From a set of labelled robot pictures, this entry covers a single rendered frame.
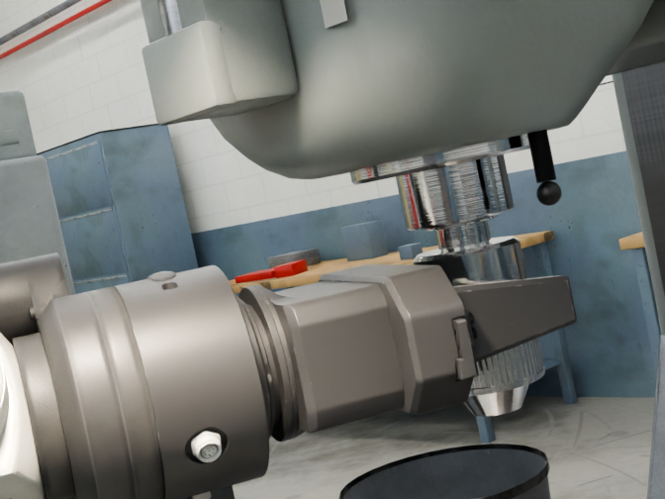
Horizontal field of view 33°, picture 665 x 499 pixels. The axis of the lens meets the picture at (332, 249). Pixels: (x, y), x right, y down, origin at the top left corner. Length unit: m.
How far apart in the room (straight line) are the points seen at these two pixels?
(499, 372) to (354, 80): 0.15
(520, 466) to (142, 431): 2.32
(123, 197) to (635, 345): 3.69
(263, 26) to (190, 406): 0.14
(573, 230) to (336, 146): 5.32
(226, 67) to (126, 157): 7.39
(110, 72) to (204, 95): 8.42
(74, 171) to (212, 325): 7.66
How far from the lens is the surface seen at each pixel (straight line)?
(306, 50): 0.41
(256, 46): 0.40
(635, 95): 0.87
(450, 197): 0.47
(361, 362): 0.43
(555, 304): 0.47
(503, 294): 0.46
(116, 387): 0.41
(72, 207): 8.18
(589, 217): 5.66
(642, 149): 0.87
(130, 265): 7.69
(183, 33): 0.40
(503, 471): 2.75
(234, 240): 7.77
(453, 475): 2.79
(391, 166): 0.45
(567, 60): 0.44
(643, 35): 0.55
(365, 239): 6.27
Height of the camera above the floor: 1.30
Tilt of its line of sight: 3 degrees down
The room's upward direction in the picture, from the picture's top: 12 degrees counter-clockwise
